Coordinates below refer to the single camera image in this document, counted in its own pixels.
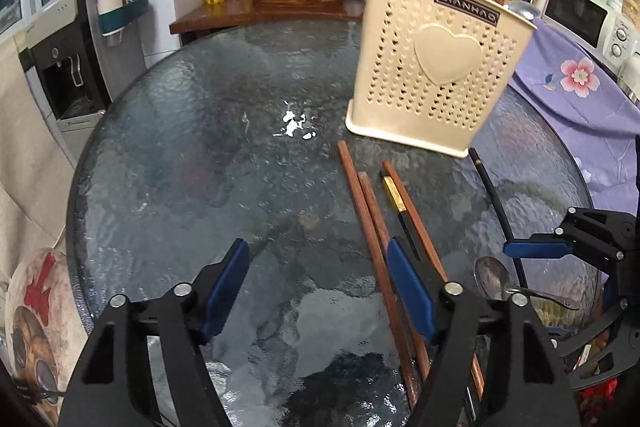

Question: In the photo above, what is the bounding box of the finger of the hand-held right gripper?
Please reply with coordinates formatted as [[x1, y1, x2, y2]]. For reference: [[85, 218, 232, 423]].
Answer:
[[503, 206, 640, 268], [552, 293, 640, 393]]

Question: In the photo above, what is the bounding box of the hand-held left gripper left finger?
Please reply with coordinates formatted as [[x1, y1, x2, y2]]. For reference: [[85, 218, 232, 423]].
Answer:
[[57, 237, 251, 427]]

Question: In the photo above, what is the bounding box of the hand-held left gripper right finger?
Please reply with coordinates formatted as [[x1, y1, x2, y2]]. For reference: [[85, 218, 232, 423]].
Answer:
[[386, 237, 581, 427]]

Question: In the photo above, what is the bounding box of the all-metal spoon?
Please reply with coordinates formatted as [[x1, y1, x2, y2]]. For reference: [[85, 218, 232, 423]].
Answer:
[[473, 256, 583, 312]]

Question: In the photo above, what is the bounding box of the plain black chopstick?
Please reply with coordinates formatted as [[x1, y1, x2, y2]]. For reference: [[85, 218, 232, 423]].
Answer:
[[468, 147, 528, 290]]

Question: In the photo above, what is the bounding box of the black chopstick with gold band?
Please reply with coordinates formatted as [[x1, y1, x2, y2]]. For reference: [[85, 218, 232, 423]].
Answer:
[[379, 175, 425, 263]]

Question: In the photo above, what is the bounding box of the cream plastic utensil holder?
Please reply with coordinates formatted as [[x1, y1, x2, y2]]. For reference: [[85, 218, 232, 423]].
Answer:
[[345, 0, 538, 158]]

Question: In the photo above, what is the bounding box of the purple floral cloth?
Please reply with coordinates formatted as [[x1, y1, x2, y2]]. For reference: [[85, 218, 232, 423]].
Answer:
[[510, 19, 640, 218]]

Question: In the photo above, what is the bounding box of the round printed seat cushion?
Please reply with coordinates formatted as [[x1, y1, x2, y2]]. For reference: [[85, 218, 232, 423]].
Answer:
[[0, 247, 93, 413]]

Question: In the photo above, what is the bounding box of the white thermos flask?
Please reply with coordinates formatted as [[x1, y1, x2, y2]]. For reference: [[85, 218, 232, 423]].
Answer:
[[619, 54, 640, 100]]

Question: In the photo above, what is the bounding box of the white microwave oven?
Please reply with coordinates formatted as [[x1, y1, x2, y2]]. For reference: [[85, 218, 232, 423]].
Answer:
[[542, 0, 633, 68]]

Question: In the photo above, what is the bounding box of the wooden washstand counter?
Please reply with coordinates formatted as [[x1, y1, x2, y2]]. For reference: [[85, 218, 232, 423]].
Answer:
[[169, 0, 366, 48]]

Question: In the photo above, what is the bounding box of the water dispenser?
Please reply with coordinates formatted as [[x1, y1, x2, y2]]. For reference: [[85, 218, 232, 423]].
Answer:
[[17, 0, 146, 148]]

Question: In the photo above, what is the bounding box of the teal plastic wall holder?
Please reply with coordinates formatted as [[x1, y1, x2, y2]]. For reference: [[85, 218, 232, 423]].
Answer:
[[96, 0, 151, 36]]

